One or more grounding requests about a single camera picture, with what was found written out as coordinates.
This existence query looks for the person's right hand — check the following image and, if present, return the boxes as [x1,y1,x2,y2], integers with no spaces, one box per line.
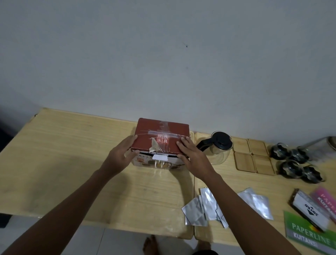
[176,136,218,182]

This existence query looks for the person's left hand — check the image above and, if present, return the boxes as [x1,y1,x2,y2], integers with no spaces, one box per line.
[101,135,141,177]

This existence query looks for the red cardboard box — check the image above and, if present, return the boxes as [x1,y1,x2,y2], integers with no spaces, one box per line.
[130,118,190,171]

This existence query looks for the person's left forearm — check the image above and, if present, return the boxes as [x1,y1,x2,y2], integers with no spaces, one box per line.
[0,169,117,255]

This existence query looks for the person's right forearm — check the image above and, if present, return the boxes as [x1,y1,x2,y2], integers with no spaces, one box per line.
[201,173,302,255]

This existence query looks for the glass teapot with black lid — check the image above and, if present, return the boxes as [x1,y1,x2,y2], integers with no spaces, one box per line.
[196,131,234,165]

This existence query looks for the square wooden coaster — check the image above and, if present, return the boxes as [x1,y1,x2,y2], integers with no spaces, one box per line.
[248,139,269,157]
[232,137,251,154]
[253,154,275,176]
[234,151,257,173]

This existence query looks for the pile of silver foil packets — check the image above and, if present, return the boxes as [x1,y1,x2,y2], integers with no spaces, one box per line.
[181,187,274,229]

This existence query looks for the small glass cup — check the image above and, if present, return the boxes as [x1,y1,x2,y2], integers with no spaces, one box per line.
[277,159,304,179]
[289,148,310,164]
[301,165,326,184]
[270,143,291,161]

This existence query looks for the glass jar with metal rim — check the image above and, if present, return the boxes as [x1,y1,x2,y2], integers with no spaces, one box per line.
[297,136,336,159]

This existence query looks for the black pack with white label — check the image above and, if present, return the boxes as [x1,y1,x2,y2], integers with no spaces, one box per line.
[288,188,332,232]

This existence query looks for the green receipt booklet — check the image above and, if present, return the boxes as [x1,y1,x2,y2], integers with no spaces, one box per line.
[283,210,336,255]

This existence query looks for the pink receipt booklet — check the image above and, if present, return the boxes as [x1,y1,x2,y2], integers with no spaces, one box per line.
[310,186,336,224]

